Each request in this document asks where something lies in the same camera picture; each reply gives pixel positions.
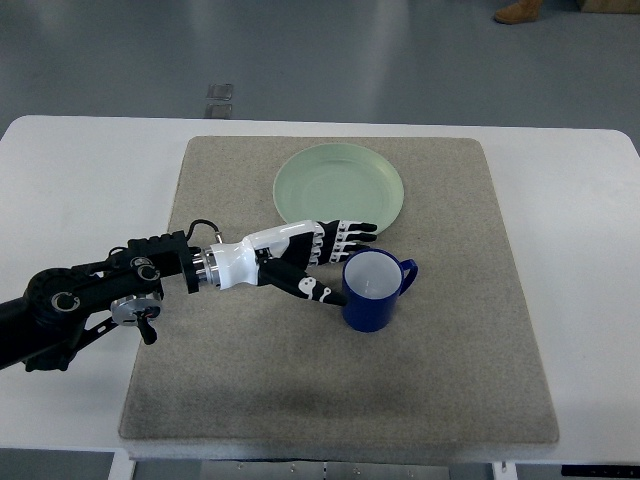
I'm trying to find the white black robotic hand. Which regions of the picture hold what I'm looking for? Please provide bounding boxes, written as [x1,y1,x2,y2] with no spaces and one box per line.
[209,220,377,306]

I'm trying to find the blue mug white inside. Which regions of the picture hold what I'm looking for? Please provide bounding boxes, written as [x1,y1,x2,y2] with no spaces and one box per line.
[342,249,419,333]

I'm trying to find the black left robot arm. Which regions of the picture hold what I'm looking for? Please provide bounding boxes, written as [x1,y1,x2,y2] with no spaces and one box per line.
[1,220,377,371]

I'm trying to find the light green plate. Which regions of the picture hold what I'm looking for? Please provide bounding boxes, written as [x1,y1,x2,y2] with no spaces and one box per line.
[272,143,404,232]

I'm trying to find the metal floor plate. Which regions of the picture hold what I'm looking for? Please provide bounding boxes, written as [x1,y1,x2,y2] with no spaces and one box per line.
[204,83,234,120]

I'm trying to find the grey felt mat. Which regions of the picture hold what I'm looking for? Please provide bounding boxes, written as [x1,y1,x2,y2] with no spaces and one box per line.
[119,138,559,451]

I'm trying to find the brown shoe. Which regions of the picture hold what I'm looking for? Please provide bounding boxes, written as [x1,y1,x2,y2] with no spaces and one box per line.
[493,0,543,25]

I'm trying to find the cardboard box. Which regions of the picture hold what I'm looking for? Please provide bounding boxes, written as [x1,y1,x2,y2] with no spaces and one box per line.
[577,0,640,14]

